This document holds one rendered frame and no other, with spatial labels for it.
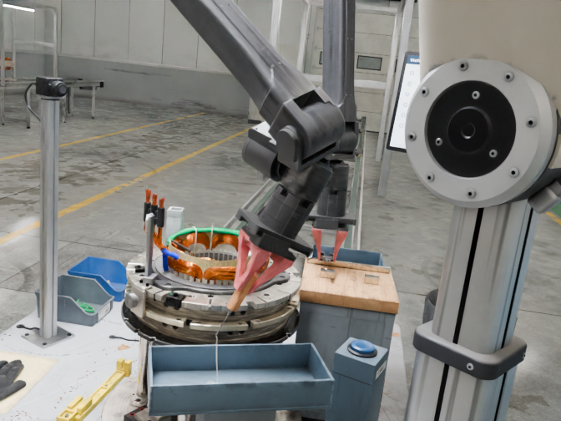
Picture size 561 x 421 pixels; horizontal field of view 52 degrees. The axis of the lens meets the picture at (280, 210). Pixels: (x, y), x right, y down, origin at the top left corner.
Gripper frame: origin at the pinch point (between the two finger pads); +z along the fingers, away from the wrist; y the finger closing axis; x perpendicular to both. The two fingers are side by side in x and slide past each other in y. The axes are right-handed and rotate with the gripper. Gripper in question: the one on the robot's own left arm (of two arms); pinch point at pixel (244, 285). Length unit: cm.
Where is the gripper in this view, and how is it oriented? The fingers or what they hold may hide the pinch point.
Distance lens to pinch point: 80.4
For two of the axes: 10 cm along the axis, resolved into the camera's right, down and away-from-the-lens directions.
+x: 4.3, 3.7, -8.3
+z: -4.9, 8.6, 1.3
